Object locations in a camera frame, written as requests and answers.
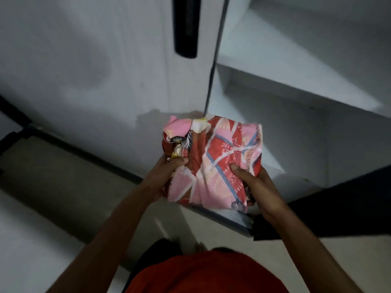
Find person's right hand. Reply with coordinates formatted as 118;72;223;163
230;163;290;223

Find person's left hand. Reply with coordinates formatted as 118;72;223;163
141;156;189;203

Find pink red patterned cloth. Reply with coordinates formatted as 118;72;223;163
161;115;263;213

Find person's right forearm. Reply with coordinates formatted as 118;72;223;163
266;206;364;293

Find person's left forearm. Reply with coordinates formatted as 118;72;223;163
46;187;159;293

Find person's black trousers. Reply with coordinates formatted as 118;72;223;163
122;238;184;293

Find person's red shirt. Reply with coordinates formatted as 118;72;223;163
125;249;290;293

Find white wardrobe door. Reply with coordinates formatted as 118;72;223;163
0;0;228;183

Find white wardrobe shelf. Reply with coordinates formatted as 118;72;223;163
215;0;391;119

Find black door handle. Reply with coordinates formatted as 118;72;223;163
172;0;201;59

